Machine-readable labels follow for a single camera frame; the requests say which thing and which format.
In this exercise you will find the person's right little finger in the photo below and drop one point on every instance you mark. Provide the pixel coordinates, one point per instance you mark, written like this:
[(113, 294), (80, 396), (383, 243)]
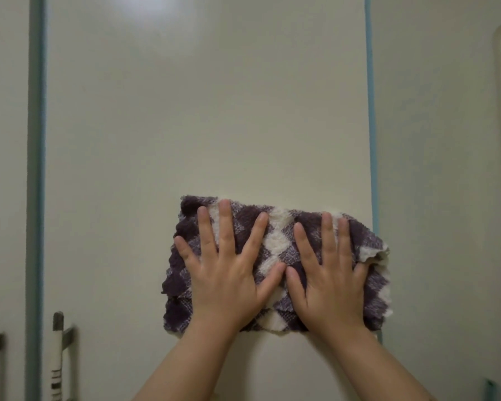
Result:
[(361, 272)]

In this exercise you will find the person's right thumb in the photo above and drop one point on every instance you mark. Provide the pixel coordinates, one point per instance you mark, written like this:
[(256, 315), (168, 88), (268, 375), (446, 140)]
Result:
[(294, 290)]

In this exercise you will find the person's left middle finger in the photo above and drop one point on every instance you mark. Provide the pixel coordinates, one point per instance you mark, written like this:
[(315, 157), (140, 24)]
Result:
[(227, 229)]

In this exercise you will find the purple white checked cloth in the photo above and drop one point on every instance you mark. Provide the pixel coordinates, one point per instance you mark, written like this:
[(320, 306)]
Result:
[(277, 240)]

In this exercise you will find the person's left hand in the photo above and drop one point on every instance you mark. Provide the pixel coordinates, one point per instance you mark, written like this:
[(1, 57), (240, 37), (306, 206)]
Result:
[(223, 288)]

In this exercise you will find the person's left little finger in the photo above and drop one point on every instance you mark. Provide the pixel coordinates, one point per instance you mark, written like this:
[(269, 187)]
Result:
[(187, 253)]

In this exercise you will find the person's left thumb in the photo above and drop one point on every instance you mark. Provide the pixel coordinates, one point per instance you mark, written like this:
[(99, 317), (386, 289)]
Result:
[(272, 283)]

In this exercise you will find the white cabinet door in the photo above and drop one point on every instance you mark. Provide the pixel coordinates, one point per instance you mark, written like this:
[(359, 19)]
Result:
[(438, 183), (208, 121), (4, 162)]

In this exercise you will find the person's right middle finger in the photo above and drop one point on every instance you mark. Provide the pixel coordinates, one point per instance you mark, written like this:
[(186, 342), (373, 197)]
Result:
[(330, 238)]

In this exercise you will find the person's right forearm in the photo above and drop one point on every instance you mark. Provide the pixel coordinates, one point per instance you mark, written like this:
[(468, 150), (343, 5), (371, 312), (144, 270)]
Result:
[(375, 367)]

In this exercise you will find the person's right hand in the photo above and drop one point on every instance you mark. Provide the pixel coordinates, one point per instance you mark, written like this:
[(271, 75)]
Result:
[(330, 294)]

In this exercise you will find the person's left forearm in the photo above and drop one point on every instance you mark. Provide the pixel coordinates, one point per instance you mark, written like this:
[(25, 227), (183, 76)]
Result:
[(188, 365)]

